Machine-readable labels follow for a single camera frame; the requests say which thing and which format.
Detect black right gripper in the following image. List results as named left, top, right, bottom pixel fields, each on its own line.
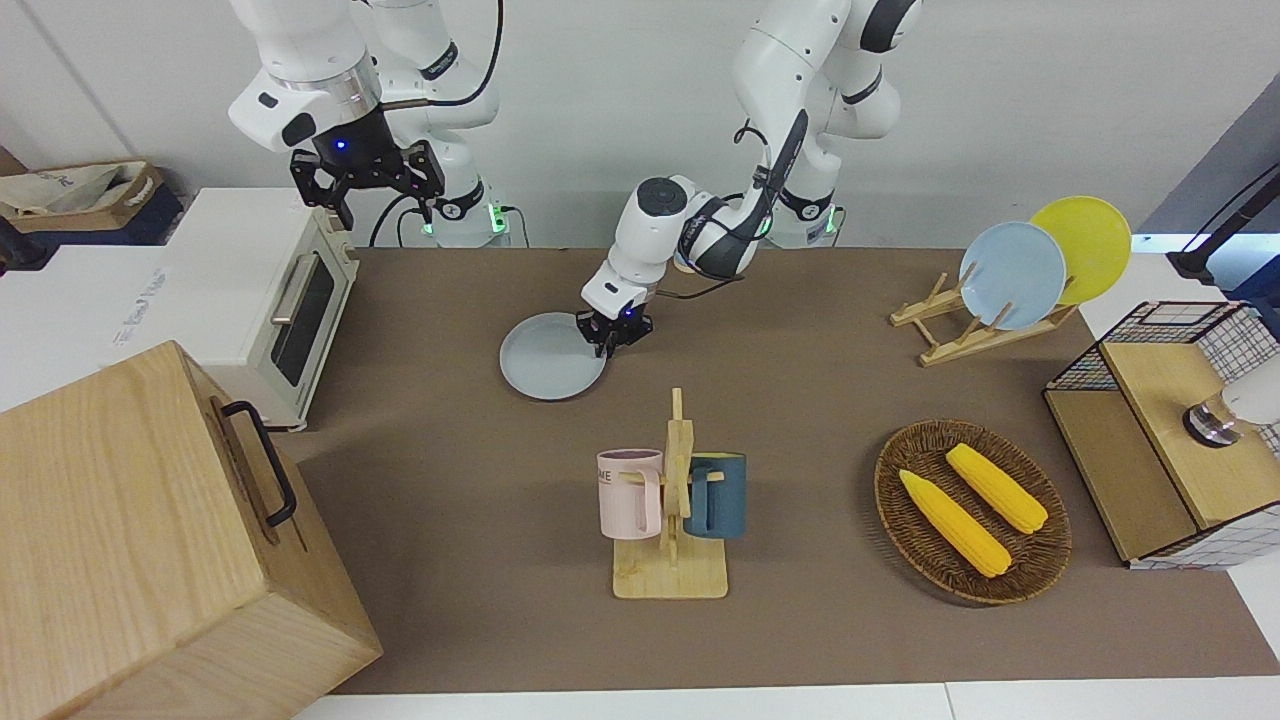
left=289, top=104, right=447, bottom=232

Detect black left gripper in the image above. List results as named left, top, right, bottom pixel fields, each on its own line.
left=576, top=307, right=655, bottom=360

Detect gray plate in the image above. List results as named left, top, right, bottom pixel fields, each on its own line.
left=499, top=312, right=608, bottom=402

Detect wooden plate rack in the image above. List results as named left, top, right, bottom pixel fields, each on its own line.
left=890, top=272, right=1080, bottom=368

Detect light blue plate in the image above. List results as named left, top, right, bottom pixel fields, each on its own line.
left=959, top=221, right=1068, bottom=332

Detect yellow plate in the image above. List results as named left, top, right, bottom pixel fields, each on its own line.
left=1030, top=196, right=1133, bottom=307

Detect pink mug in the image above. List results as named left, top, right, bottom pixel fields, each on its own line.
left=597, top=449, right=666, bottom=541

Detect white toaster oven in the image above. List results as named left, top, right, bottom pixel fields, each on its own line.
left=160, top=187, right=361, bottom=433

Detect dark blue mug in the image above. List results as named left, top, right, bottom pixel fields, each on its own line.
left=685, top=452, right=749, bottom=540

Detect brown table mat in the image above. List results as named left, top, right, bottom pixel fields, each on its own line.
left=275, top=247, right=1280, bottom=696

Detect wooden mug holder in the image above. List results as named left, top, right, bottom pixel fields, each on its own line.
left=612, top=388, right=729, bottom=601

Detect cardboard box with bag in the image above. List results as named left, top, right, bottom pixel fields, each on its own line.
left=0, top=160, right=166, bottom=236

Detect brown wicker basket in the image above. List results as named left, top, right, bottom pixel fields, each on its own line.
left=874, top=419, right=1073, bottom=606

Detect yellow corn cob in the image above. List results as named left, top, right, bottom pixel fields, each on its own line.
left=898, top=469, right=1013, bottom=579
left=946, top=443, right=1049, bottom=534

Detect black stand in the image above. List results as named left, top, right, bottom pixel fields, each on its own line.
left=1165, top=165, right=1280, bottom=286

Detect white object with silver base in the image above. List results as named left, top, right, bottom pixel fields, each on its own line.
left=1183, top=355, right=1280, bottom=448

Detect black right base cable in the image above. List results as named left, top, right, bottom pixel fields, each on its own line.
left=368, top=193, right=433, bottom=249

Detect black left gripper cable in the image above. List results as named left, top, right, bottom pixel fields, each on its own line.
left=655, top=270, right=749, bottom=301

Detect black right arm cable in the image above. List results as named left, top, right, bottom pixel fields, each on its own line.
left=380, top=0, right=506, bottom=109

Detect wooden box with black handle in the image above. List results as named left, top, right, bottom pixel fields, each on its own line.
left=0, top=340, right=384, bottom=720

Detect wire shelf with wooden boards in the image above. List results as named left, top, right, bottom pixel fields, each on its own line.
left=1043, top=300, right=1280, bottom=571

